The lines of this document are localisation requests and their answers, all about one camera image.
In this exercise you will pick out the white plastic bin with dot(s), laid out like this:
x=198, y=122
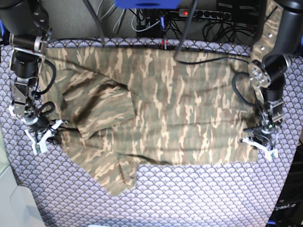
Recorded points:
x=17, y=205

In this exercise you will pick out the black power strip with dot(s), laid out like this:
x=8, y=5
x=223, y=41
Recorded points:
x=206, y=14

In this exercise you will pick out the purple fan-pattern tablecloth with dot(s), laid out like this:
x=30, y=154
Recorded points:
x=221, y=195

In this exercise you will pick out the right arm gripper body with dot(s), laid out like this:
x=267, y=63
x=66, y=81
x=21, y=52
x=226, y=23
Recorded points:
x=41, y=137

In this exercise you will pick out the red and black clamp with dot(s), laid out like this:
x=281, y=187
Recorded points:
x=164, y=44

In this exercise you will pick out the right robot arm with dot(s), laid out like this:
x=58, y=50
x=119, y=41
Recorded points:
x=27, y=22

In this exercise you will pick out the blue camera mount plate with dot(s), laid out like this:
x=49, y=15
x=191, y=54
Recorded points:
x=147, y=4

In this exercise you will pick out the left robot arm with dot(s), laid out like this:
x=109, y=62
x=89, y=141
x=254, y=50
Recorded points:
x=279, y=32

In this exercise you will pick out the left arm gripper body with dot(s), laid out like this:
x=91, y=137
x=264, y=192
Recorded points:
x=258, y=140

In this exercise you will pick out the camouflage T-shirt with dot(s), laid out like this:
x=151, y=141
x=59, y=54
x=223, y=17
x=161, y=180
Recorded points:
x=126, y=107

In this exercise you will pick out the black OpenArm box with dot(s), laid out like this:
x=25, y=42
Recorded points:
x=288, y=211

